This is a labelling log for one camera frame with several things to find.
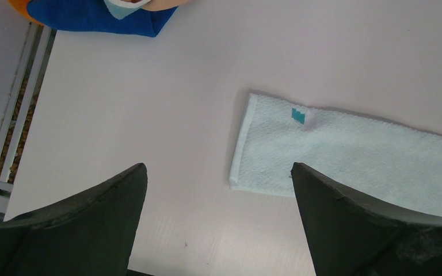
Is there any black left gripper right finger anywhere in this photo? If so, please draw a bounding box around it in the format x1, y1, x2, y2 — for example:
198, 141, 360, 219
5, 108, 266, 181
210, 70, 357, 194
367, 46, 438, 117
291, 163, 442, 275

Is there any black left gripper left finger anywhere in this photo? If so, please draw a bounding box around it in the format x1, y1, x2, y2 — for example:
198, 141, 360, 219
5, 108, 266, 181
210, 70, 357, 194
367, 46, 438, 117
0, 163, 147, 275

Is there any light mint green towel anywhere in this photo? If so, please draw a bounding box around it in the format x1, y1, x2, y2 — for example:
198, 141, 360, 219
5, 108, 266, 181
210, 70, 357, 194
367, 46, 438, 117
229, 93, 442, 216

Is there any blue towel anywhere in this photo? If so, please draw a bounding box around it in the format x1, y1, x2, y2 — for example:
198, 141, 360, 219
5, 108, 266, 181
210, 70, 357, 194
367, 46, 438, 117
26, 1, 177, 37

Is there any orange towel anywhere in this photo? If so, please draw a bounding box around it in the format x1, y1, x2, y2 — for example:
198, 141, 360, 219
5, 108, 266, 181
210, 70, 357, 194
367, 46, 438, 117
8, 0, 44, 26

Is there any aluminium frame rail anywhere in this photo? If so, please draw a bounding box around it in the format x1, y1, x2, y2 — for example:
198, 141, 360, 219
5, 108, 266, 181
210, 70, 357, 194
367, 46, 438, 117
0, 23, 56, 220

